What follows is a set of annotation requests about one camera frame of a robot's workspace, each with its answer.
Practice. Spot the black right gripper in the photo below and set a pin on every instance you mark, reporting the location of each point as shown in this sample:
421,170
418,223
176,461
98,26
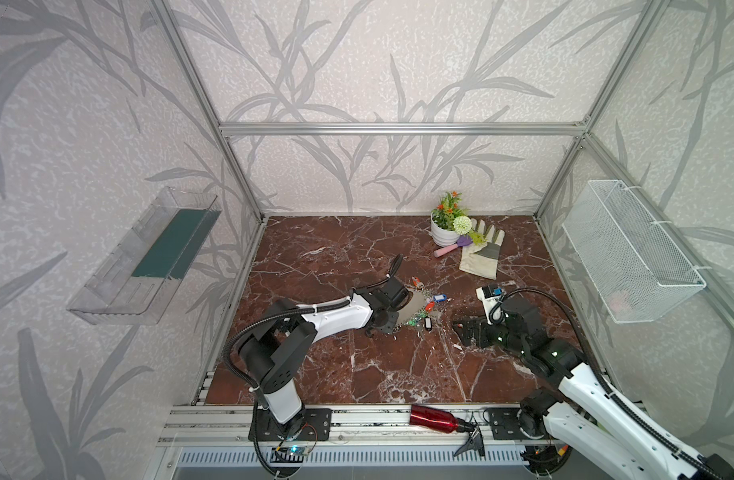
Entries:
484,332

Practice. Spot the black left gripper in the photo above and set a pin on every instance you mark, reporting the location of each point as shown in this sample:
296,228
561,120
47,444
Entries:
396,305

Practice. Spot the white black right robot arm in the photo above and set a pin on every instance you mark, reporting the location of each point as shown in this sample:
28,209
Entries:
578,406

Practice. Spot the beige grey garden glove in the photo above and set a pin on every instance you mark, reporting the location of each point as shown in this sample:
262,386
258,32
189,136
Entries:
481,259

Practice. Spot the white flower pot with plant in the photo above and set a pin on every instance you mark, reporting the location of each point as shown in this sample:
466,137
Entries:
449,220

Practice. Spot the red spray bottle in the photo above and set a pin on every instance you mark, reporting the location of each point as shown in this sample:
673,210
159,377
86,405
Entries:
438,420

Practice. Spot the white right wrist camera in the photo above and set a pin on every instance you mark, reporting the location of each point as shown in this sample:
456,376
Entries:
490,295

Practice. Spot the white wire mesh basket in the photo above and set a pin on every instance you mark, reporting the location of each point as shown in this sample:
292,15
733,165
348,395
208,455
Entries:
636,267

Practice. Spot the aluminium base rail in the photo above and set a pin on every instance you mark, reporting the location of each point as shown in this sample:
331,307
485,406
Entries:
359,435

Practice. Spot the clear plastic wall shelf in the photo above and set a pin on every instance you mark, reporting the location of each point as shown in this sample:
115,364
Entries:
136,283

